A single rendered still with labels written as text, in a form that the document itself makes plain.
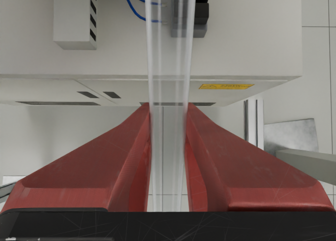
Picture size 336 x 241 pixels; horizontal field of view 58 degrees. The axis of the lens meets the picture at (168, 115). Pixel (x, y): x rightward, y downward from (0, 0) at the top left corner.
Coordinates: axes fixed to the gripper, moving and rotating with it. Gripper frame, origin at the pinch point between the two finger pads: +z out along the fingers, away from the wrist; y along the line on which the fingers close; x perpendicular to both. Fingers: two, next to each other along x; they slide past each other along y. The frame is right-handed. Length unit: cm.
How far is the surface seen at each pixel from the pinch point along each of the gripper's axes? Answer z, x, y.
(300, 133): 73, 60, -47
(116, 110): 78, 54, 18
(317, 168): 45, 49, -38
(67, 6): 31.9, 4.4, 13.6
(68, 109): 78, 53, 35
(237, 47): 33.1, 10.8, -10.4
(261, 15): 36.3, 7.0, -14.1
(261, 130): 49, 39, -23
